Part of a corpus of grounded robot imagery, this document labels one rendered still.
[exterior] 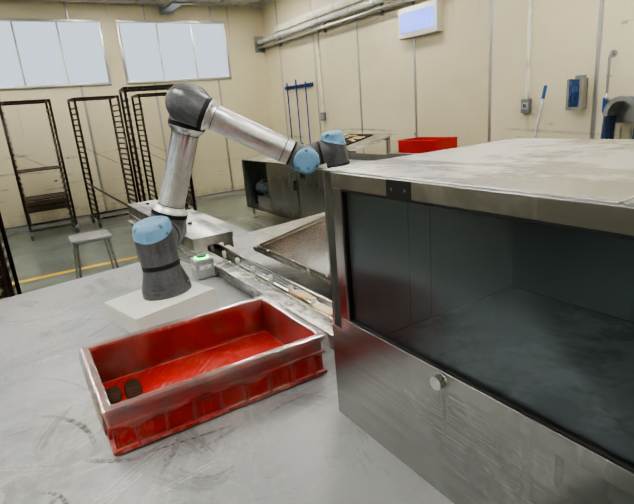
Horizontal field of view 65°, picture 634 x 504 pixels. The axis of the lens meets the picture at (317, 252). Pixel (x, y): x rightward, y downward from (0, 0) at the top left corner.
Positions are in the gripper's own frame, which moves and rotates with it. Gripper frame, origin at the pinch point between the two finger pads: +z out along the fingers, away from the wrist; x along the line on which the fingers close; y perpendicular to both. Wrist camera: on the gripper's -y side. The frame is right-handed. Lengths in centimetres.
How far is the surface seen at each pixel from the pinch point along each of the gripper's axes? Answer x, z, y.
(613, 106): -333, 33, 45
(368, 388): 60, -3, -63
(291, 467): 77, 4, -59
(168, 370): 78, 2, -11
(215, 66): -356, -79, 677
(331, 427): 65, 6, -56
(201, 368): 72, 3, -16
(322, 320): 39.8, 5.5, -24.3
